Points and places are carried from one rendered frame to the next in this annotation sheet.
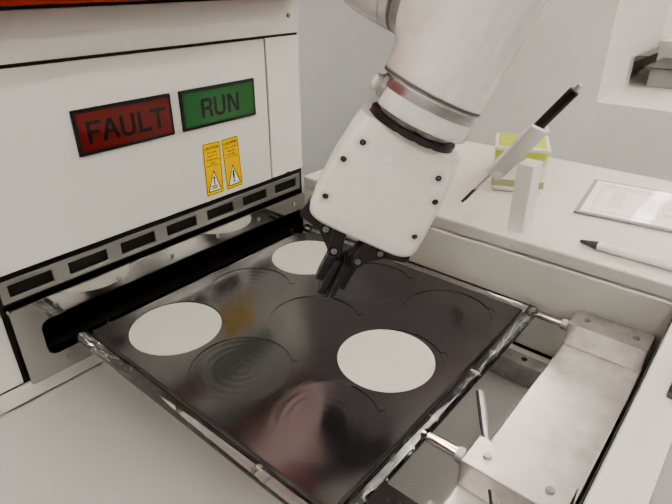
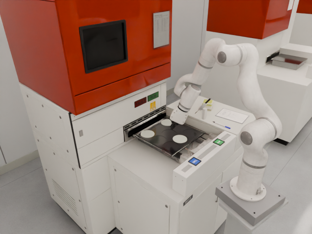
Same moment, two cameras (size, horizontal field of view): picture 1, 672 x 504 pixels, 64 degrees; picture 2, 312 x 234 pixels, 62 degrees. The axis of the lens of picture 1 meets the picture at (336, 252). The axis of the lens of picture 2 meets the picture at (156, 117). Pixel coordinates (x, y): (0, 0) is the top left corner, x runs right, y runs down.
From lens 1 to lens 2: 126 cm
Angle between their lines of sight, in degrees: 3
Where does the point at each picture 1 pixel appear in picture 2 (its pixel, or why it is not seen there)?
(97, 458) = (138, 152)
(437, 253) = (190, 122)
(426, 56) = (184, 102)
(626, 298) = (217, 131)
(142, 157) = (141, 106)
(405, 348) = (183, 137)
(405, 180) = (181, 115)
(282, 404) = (165, 144)
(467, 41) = (188, 101)
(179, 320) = (147, 133)
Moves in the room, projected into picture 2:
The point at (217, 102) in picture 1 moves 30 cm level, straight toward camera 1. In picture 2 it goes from (152, 96) to (159, 115)
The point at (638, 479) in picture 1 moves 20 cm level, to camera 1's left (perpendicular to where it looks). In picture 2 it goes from (204, 149) to (172, 148)
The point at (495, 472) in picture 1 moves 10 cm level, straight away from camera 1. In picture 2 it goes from (191, 151) to (196, 142)
